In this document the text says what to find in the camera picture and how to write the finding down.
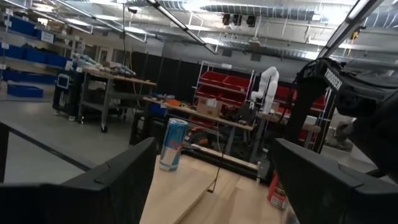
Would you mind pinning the cluttered wooden workbench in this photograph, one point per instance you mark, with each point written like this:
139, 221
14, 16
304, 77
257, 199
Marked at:
130, 80

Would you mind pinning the red Coca-Cola can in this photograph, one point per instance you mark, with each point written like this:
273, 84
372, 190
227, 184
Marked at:
275, 191

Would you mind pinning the long wooden workbench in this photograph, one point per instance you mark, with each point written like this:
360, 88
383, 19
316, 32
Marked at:
186, 109

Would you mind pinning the small white-framed monitor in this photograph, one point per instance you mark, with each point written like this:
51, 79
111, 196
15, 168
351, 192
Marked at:
62, 81

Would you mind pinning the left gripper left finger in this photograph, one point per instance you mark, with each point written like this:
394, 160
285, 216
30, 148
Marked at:
77, 202

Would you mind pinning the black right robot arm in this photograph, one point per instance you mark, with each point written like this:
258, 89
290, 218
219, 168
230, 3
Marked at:
351, 96

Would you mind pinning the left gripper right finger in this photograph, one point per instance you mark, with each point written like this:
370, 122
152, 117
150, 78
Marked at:
326, 193

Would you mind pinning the rack with red bins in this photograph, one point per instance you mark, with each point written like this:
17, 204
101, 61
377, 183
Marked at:
217, 79

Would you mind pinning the black aluminium table frame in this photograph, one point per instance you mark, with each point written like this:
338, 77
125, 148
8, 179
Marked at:
217, 161

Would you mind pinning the blue storage bin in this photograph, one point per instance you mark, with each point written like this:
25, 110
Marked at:
157, 109
25, 91

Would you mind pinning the blue silver Red Bull can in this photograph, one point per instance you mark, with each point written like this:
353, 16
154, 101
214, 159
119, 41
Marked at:
172, 146

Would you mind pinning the black ceiling spotlight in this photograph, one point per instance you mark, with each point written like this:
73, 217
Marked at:
226, 19
251, 21
237, 19

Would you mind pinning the shelf with blue bins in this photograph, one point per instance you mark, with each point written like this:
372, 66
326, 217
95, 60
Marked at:
34, 54

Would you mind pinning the cardboard box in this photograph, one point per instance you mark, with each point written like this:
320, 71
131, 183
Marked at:
208, 109

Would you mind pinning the black equipment cart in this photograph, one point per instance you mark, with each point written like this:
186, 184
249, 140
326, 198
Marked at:
66, 102

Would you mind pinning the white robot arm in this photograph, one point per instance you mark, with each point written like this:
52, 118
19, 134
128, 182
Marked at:
269, 81

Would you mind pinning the black curtain partition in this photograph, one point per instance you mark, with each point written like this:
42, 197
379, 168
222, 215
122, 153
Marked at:
174, 77

